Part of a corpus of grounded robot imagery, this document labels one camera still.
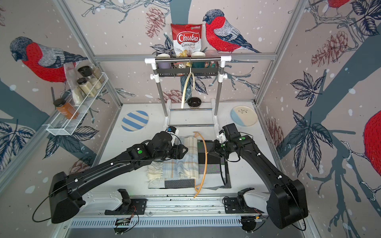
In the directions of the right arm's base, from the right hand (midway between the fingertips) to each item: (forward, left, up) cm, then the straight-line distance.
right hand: (208, 150), depth 79 cm
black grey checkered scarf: (-8, -3, -12) cm, 15 cm away
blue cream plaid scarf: (-6, +13, -7) cm, 16 cm away
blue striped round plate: (+30, +55, -13) cm, 64 cm away
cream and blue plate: (+37, -29, -14) cm, 49 cm away
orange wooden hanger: (-16, +5, -12) cm, 21 cm away
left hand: (-2, +12, +6) cm, 14 cm away
